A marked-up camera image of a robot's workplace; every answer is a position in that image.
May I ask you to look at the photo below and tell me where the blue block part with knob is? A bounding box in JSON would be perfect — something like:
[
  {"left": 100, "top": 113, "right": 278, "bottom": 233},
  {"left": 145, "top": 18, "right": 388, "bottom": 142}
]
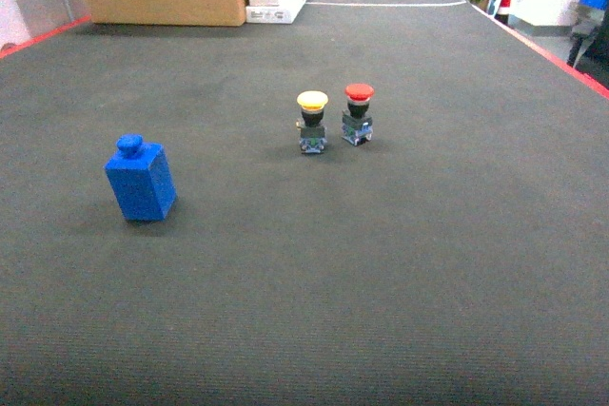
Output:
[{"left": 104, "top": 133, "right": 177, "bottom": 222}]

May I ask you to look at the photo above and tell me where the yellow mushroom push button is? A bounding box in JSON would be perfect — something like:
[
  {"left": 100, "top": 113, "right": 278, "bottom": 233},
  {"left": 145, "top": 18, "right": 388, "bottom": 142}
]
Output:
[{"left": 296, "top": 90, "right": 328, "bottom": 154}]

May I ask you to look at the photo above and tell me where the red mushroom push button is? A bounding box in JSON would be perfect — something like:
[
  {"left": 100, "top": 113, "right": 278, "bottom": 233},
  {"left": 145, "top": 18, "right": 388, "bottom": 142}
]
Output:
[{"left": 342, "top": 83, "right": 375, "bottom": 146}]

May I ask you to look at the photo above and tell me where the red white traffic cone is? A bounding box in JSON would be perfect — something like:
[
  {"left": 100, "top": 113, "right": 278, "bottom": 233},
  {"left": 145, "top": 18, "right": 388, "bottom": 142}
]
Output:
[{"left": 494, "top": 0, "right": 511, "bottom": 26}]

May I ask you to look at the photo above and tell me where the conveyor red side rail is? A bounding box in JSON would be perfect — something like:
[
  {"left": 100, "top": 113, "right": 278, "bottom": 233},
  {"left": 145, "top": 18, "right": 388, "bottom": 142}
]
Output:
[{"left": 471, "top": 5, "right": 608, "bottom": 100}]

